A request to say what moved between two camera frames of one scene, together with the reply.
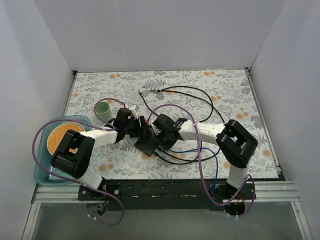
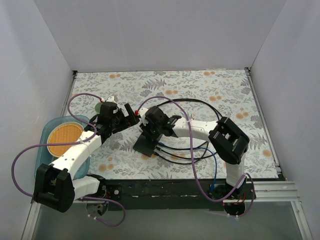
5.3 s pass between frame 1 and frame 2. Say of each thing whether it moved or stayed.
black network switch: stayed
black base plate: stayed
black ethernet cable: moved
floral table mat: stayed
